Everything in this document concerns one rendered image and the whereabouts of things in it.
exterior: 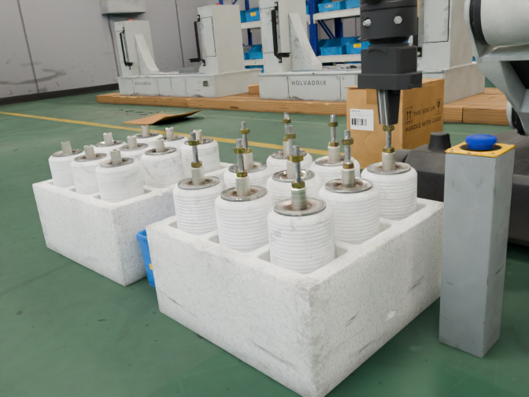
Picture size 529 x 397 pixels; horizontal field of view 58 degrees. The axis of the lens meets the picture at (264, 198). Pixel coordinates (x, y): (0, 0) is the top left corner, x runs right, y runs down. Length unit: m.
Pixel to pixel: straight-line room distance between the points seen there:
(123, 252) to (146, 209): 0.10
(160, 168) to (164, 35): 7.06
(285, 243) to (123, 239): 0.49
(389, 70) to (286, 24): 2.85
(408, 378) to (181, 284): 0.40
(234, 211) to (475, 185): 0.34
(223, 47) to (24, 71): 3.61
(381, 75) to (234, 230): 0.34
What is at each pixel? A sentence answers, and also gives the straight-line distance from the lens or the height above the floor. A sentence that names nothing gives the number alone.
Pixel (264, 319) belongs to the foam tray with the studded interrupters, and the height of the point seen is 0.10.
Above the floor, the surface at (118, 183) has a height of 0.22.
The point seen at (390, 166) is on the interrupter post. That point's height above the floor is 0.26.
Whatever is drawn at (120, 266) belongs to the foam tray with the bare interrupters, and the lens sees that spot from 1.08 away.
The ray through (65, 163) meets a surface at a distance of 1.28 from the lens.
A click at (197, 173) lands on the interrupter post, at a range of 0.84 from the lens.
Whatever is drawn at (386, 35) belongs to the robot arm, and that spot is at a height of 0.47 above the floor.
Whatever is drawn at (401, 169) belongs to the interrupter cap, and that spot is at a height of 0.25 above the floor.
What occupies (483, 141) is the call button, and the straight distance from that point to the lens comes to 0.72.
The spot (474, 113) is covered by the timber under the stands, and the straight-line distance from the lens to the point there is 2.69.
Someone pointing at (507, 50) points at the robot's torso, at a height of 0.42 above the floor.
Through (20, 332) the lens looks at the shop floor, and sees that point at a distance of 1.04.
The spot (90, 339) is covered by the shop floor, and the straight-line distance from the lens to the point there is 0.94.
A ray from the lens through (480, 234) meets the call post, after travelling 0.73.
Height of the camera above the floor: 0.48
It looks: 18 degrees down
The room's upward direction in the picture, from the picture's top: 5 degrees counter-clockwise
